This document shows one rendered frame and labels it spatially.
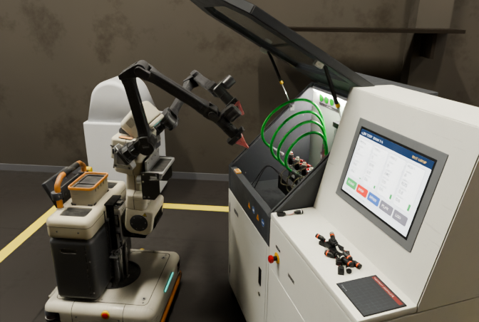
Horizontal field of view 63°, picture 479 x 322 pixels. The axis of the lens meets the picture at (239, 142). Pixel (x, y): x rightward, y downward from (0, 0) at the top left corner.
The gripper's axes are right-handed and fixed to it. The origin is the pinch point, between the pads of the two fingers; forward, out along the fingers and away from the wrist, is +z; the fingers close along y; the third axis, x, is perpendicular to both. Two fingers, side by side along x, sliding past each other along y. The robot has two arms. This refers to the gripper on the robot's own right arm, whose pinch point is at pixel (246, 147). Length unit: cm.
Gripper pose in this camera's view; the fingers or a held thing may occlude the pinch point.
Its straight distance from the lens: 192.0
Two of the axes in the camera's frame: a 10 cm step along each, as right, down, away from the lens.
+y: 7.3, -6.7, -1.7
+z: 6.8, 6.8, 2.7
